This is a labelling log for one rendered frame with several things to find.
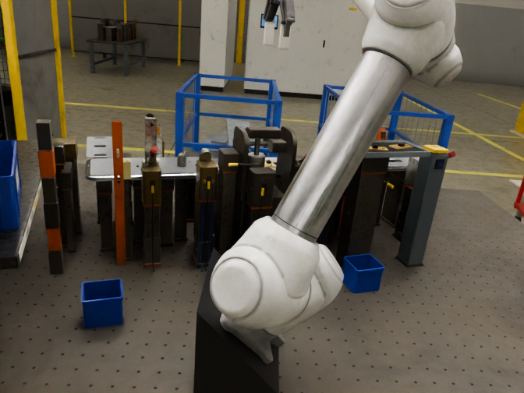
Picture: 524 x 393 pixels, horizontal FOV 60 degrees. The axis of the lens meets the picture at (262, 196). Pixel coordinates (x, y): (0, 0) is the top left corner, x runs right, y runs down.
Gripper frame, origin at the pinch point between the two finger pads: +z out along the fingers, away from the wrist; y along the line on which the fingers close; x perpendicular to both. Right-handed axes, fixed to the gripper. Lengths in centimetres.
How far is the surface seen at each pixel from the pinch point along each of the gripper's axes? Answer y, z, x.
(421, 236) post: -12, 63, -60
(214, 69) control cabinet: 785, 100, -168
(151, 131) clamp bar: 8.3, 29.0, 35.4
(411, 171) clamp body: 10, 45, -67
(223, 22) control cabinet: 780, 11, -182
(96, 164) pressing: 29, 46, 52
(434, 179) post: -12, 41, -60
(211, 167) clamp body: 2.1, 39.1, 17.2
